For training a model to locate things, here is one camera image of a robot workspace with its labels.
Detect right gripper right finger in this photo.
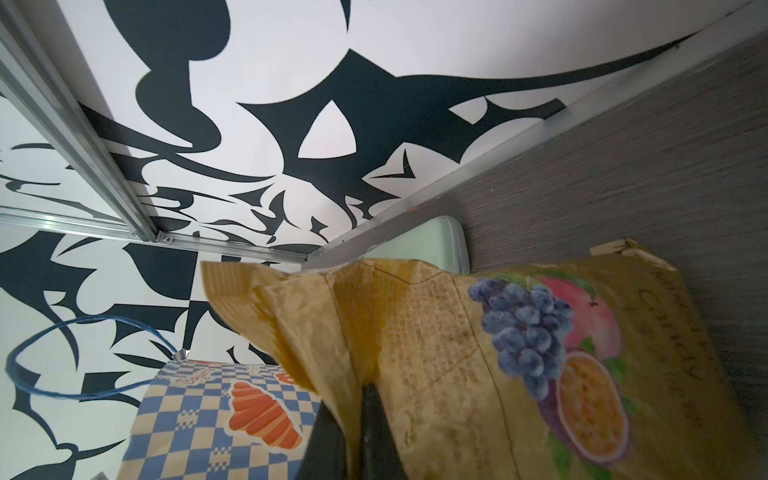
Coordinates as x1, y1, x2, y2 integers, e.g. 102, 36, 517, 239
360, 384, 407, 480

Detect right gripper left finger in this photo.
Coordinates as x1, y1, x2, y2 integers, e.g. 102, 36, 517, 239
295, 403, 347, 480

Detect blue checkered paper bag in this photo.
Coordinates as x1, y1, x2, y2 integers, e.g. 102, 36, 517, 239
5, 315, 322, 480

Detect gold red fruit snack bag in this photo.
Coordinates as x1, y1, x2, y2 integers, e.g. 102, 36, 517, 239
201, 240, 759, 479

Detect mint green case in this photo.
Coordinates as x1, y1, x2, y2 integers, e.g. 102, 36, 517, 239
364, 216, 471, 275

